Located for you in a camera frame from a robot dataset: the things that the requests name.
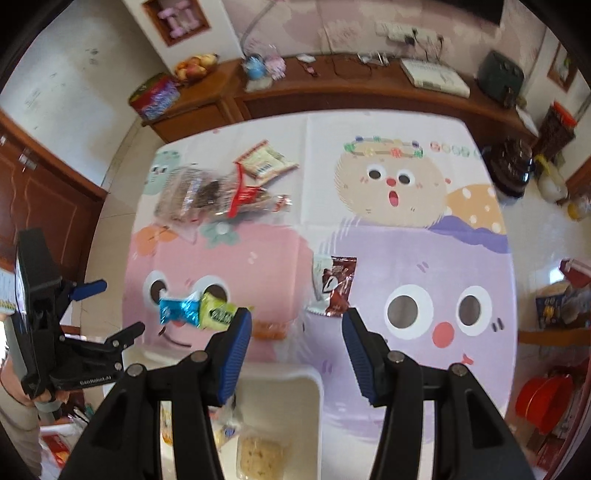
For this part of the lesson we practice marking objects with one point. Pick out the person's left hand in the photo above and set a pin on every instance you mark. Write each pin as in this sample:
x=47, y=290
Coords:
x=11, y=381

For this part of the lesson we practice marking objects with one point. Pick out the red lid jar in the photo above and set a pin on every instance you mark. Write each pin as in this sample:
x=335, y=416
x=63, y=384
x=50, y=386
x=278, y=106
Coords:
x=556, y=129

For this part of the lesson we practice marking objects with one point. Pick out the red plastic basin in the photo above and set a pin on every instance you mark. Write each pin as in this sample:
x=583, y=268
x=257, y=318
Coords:
x=545, y=401

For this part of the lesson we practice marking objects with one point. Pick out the blue snack packet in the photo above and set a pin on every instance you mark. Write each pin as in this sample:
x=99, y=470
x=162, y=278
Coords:
x=178, y=311

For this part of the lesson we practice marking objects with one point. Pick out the red round tin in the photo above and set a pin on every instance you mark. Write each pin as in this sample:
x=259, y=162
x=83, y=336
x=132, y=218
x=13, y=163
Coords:
x=154, y=99

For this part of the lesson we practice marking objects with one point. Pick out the pink toy figure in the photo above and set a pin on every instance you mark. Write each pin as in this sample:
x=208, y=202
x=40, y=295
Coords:
x=275, y=64

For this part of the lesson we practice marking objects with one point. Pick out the white plastic tray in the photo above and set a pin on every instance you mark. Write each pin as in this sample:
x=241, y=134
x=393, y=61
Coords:
x=295, y=415

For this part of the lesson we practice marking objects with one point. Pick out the red box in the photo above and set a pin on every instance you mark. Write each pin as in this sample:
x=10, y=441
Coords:
x=575, y=272

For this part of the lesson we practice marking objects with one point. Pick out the blue snow globe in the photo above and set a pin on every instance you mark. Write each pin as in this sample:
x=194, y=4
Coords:
x=254, y=67

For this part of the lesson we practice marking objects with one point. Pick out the clear bag with red label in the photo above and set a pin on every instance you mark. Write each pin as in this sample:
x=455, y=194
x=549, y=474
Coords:
x=198, y=194

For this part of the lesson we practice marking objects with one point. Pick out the white wall outlets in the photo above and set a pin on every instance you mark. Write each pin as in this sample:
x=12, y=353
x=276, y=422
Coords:
x=406, y=30

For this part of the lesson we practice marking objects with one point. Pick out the dark ceramic pot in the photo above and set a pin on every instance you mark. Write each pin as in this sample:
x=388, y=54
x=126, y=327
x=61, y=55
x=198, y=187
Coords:
x=512, y=170

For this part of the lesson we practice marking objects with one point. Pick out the striped edge snack packet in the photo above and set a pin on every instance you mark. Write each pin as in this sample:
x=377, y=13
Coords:
x=265, y=164

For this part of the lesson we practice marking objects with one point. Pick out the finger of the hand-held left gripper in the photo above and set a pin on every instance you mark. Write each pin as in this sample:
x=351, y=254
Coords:
x=124, y=336
x=87, y=290

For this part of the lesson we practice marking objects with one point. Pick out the person's left forearm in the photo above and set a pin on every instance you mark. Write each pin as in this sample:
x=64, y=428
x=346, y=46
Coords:
x=18, y=434

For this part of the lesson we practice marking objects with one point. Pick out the long wooden television stand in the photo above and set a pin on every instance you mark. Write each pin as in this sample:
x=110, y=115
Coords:
x=369, y=94

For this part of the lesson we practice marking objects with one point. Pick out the pink dumbbell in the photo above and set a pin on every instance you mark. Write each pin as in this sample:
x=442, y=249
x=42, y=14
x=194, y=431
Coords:
x=191, y=14
x=173, y=21

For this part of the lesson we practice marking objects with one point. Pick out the small wooden cabinet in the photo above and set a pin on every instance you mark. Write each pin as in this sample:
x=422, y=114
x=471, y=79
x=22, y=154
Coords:
x=203, y=104

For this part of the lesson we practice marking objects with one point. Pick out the white set-top box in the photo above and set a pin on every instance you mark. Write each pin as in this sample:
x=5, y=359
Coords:
x=434, y=76

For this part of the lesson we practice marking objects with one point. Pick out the rice cracker packet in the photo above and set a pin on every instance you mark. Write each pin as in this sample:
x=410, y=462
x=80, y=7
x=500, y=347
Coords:
x=261, y=454

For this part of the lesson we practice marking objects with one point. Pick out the white paper card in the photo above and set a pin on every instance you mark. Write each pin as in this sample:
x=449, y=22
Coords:
x=526, y=117

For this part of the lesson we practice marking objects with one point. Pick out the blue box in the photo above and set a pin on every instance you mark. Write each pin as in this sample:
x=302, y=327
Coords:
x=554, y=307

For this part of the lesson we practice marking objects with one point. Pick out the dark red brown snack packet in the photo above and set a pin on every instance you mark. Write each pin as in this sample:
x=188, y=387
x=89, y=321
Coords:
x=336, y=286

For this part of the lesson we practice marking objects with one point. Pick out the bowl of fruit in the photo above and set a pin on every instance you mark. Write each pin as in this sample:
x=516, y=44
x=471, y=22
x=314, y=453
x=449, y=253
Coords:
x=196, y=67

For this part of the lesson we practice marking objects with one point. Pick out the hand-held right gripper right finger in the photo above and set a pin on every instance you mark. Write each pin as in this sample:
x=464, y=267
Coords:
x=359, y=355

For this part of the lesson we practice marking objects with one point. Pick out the white yellow kettle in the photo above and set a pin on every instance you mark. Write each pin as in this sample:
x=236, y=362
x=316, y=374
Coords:
x=549, y=182

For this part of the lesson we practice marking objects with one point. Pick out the small white device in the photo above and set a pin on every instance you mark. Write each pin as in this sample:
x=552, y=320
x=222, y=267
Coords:
x=304, y=57

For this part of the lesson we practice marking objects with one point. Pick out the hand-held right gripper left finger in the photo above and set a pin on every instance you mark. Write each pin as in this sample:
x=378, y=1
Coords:
x=235, y=355

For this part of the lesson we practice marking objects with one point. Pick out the clear pink snack packet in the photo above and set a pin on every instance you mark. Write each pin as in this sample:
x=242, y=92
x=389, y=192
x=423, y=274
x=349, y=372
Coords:
x=226, y=428

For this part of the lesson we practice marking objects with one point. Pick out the green snack packet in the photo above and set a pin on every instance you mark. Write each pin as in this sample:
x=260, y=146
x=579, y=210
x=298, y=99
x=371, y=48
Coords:
x=214, y=314

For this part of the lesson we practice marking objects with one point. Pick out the brown wooden door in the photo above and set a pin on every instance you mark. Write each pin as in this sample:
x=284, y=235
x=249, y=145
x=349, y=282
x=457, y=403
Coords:
x=37, y=194

